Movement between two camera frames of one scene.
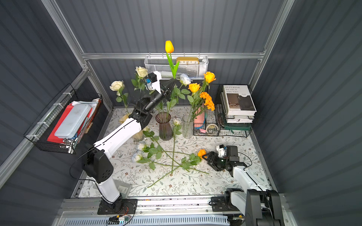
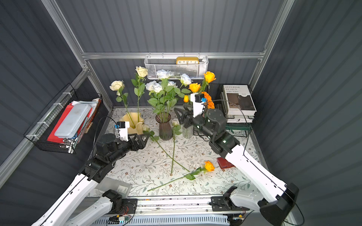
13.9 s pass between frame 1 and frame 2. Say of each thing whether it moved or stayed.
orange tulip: moved
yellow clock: stayed
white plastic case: stayed
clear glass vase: stayed
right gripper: moved
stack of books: stayed
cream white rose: stayed
